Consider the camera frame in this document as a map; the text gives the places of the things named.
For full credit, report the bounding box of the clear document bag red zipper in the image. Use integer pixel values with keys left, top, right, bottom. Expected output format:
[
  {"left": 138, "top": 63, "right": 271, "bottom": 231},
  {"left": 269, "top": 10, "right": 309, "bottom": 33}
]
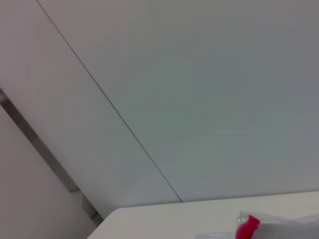
[{"left": 194, "top": 211, "right": 319, "bottom": 239}]

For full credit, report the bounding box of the grey metal wall rail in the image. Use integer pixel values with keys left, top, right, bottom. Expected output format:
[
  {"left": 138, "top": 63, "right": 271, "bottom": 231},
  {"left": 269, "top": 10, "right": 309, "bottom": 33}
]
[{"left": 0, "top": 87, "right": 105, "bottom": 225}]

